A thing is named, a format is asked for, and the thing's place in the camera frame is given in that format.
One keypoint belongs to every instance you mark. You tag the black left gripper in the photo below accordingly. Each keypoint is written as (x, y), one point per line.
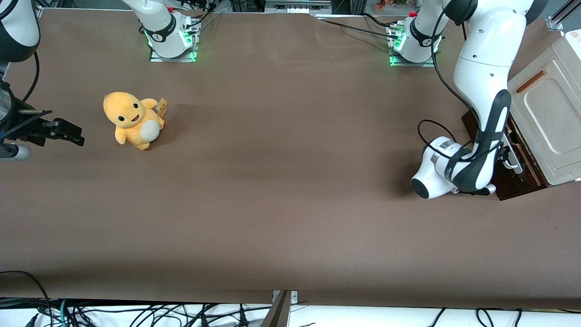
(505, 156)

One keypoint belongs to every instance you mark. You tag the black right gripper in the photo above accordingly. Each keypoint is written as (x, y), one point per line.
(23, 124)

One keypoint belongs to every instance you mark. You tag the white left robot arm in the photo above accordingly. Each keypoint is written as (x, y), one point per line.
(481, 81)

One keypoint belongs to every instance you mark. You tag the yellow plush toy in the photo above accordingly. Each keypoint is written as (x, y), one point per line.
(131, 120)

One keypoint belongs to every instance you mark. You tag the grey device with ports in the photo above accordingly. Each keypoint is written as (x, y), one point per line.
(297, 6)

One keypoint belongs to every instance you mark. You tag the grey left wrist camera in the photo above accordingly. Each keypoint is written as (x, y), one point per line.
(483, 190)

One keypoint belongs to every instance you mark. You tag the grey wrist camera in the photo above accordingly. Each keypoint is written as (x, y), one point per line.
(483, 190)
(13, 152)

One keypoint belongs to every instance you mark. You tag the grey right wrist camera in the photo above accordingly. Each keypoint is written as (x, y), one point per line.
(13, 152)

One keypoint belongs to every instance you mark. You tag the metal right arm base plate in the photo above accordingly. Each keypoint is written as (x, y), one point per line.
(172, 58)

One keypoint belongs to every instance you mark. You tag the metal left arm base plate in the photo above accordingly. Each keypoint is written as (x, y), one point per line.
(411, 63)

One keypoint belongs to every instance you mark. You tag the aluminium frame profile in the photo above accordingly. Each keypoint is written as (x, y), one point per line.
(563, 18)

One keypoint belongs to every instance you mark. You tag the metal table edge bracket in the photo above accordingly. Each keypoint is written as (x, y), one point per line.
(282, 309)

